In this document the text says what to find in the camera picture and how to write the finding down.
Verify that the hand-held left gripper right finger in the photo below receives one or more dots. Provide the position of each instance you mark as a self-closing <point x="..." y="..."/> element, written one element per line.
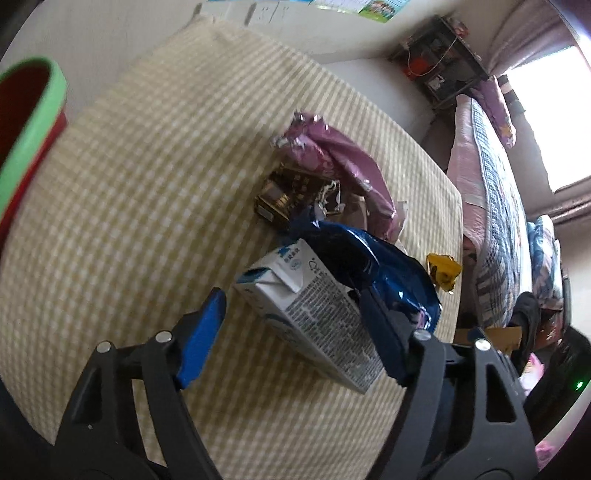
<point x="385" y="332"/>

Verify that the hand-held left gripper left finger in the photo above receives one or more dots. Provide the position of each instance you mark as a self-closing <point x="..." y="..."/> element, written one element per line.
<point x="203" y="337"/>

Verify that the blue snack wrapper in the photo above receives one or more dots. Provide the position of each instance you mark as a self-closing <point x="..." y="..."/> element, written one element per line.
<point x="378" y="267"/>

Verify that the white milk carton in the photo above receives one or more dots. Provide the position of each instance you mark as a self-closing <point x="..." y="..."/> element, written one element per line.
<point x="318" y="332"/>

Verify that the red bucket with green rim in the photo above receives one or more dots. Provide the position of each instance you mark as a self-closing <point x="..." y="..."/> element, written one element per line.
<point x="32" y="120"/>

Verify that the dark clothing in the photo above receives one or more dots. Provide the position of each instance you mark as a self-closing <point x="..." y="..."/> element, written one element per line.
<point x="526" y="323"/>

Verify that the small yellow brown wrapper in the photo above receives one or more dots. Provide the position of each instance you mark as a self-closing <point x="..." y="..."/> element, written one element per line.
<point x="443" y="270"/>

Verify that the wooden chair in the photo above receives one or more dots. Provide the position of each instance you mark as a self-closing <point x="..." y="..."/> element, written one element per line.
<point x="494" y="337"/>

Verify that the blue floral pillow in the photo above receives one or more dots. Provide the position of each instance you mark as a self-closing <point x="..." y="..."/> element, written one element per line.
<point x="547" y="263"/>

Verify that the blue plaid quilt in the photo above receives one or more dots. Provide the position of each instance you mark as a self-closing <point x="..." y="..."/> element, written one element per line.
<point x="501" y="221"/>

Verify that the brown printed wrapper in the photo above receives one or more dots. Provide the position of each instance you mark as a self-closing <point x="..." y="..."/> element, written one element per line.
<point x="286" y="191"/>

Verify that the purple-pink foil wrapper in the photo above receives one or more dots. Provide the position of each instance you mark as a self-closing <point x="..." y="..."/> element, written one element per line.
<point x="346" y="161"/>

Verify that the pink bed sheet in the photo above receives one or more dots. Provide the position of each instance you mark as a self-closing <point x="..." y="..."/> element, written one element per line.
<point x="466" y="166"/>

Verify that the purple pillow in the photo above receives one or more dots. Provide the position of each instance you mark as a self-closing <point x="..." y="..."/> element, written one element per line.
<point x="496" y="110"/>

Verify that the window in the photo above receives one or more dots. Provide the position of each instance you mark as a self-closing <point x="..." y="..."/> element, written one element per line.
<point x="554" y="115"/>

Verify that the red container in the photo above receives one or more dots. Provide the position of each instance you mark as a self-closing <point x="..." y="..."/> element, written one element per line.
<point x="419" y="65"/>

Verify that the dark metal shelf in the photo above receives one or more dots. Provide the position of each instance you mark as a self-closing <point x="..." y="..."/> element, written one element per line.
<point x="443" y="60"/>

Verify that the pink curtain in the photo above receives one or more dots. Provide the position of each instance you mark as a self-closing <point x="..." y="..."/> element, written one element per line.
<point x="526" y="32"/>

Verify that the green-bordered chart wall poster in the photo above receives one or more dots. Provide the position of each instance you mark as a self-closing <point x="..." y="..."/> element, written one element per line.
<point x="369" y="7"/>

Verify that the white wall socket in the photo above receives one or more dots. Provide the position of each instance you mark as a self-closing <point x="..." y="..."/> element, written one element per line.
<point x="284" y="8"/>
<point x="259" y="14"/>

